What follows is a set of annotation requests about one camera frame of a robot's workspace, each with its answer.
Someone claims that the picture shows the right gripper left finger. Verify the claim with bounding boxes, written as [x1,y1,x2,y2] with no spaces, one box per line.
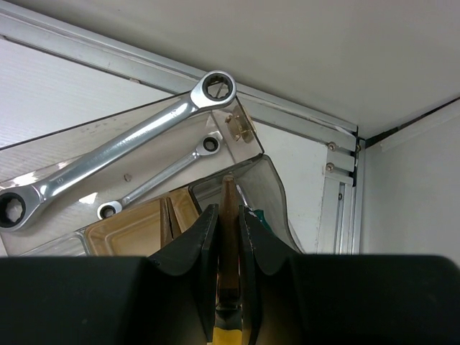
[1,204,219,344]

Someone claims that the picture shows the large silver ratchet wrench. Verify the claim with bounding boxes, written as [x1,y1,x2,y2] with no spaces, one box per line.
[1,70,236,232]

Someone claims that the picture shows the small silver ratchet wrench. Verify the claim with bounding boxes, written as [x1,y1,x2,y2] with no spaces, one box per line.
[97,133,223,220]

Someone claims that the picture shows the aluminium frame rail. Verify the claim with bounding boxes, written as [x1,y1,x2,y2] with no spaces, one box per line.
[1,1,364,254]

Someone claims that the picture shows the yellow needle nose pliers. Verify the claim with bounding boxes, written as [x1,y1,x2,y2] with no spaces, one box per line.
[212,175,242,344]

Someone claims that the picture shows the clear plastic organizer container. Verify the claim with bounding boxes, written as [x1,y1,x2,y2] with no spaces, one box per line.
[1,98,296,255]

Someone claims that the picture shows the green handled screwdriver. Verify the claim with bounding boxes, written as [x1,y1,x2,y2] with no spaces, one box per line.
[236,183,272,231]

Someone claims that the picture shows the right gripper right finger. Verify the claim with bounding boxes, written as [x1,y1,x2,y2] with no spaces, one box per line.
[239,207,459,344]

